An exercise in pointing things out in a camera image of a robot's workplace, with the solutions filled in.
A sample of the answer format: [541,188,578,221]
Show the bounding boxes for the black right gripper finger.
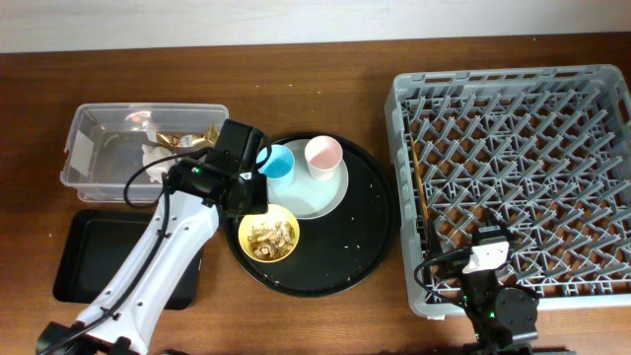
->
[485,209,507,232]
[427,220,443,258]

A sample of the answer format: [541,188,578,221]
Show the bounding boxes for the food scraps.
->
[247,222,297,261]

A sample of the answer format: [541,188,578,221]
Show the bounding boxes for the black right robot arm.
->
[413,210,569,355]

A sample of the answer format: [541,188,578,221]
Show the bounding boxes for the clear plastic waste bin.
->
[60,103,229,203]

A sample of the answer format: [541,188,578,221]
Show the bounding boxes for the wooden chopstick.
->
[409,136,431,232]

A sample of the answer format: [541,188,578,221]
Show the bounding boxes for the pink cup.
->
[304,135,343,181]

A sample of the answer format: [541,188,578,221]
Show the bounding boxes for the round black serving tray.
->
[225,137,400,297]

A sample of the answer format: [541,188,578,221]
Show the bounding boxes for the light grey plate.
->
[268,139,349,220]

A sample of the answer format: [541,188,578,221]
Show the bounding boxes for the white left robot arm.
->
[35,119,271,354]

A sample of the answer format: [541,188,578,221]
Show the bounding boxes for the white napkin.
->
[142,145,175,183]

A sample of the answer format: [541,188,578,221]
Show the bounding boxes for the yellow bowl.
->
[239,204,300,263]

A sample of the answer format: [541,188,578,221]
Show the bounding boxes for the gold snack wrapper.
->
[145,124,220,149]

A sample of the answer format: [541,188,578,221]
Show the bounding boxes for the grey dishwasher rack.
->
[385,64,630,319]

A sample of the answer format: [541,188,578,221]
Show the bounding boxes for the light blue cup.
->
[256,144,296,189]

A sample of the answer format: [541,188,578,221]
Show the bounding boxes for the black rectangular waste tray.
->
[52,209,206,312]

